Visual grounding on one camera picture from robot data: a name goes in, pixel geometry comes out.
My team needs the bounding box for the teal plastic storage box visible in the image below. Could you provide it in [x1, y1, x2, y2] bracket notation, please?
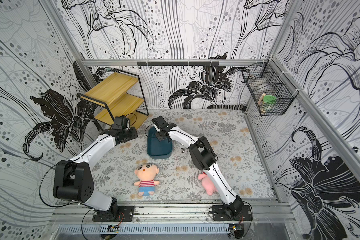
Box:
[147, 127, 173, 160]

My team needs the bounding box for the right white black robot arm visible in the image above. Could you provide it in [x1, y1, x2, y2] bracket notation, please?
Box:
[152, 116, 244, 220]

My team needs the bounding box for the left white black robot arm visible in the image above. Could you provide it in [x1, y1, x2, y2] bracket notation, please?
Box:
[53, 116, 138, 212]

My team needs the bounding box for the boy plush doll striped shirt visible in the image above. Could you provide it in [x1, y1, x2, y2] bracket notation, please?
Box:
[134, 164, 160, 197]

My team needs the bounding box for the pink plush toy red hat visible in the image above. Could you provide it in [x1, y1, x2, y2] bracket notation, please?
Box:
[198, 173, 218, 196]

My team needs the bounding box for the black white striped cloth roll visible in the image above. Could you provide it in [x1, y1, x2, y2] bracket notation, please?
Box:
[207, 105, 247, 112]

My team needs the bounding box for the green round lid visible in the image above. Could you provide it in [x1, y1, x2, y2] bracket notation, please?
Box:
[263, 95, 277, 105]

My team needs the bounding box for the wooden shelf black metal frame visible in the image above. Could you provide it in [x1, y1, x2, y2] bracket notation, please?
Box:
[78, 70, 149, 129]

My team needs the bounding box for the black wall rail bar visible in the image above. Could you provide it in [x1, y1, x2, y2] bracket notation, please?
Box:
[137, 61, 220, 67]

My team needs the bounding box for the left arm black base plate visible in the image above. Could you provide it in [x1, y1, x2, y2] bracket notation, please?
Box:
[92, 205, 135, 223]

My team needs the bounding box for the white slotted cable duct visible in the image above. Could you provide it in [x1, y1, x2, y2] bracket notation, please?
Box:
[58, 224, 230, 235]

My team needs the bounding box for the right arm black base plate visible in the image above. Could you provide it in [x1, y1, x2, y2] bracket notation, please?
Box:
[209, 205, 253, 222]

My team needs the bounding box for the black wire basket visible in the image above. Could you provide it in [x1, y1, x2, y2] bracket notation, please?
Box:
[241, 60, 297, 116]

